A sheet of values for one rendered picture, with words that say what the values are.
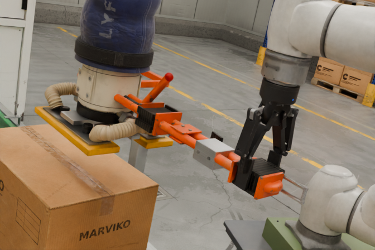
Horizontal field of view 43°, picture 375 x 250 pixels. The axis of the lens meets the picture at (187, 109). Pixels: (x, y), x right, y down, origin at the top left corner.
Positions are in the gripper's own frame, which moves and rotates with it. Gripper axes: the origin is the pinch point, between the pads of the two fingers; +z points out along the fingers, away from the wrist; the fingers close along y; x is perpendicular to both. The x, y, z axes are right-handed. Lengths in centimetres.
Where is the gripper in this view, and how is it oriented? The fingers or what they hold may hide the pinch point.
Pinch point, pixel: (257, 173)
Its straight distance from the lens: 102.5
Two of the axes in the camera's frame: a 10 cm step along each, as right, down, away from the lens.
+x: 6.3, 3.3, -7.0
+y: -7.5, 0.4, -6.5
